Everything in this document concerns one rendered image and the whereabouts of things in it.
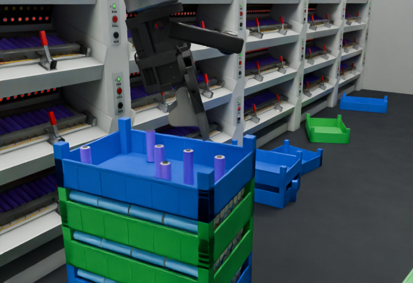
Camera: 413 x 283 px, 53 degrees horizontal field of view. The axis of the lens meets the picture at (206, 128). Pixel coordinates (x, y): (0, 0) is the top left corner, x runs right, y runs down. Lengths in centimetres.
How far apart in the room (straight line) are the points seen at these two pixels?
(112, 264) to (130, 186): 17
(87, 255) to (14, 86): 43
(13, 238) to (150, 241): 52
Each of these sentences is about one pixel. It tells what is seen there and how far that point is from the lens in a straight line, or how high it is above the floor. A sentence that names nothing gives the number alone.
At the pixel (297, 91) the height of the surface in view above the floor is 23.
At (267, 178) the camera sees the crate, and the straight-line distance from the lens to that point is 153.
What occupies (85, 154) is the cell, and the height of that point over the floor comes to 46.
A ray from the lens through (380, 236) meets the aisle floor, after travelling 148.
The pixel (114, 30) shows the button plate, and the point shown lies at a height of 64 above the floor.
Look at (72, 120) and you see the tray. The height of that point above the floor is 40.
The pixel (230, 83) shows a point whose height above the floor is 39.
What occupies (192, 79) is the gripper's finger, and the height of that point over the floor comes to 61.
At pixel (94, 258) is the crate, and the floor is 27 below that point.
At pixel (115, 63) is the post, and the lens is 121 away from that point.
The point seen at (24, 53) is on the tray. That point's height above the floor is 60.
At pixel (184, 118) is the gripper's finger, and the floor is 54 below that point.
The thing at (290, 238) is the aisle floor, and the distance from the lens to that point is 139.
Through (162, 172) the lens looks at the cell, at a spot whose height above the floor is 45.
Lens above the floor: 71
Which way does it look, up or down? 17 degrees down
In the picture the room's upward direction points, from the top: straight up
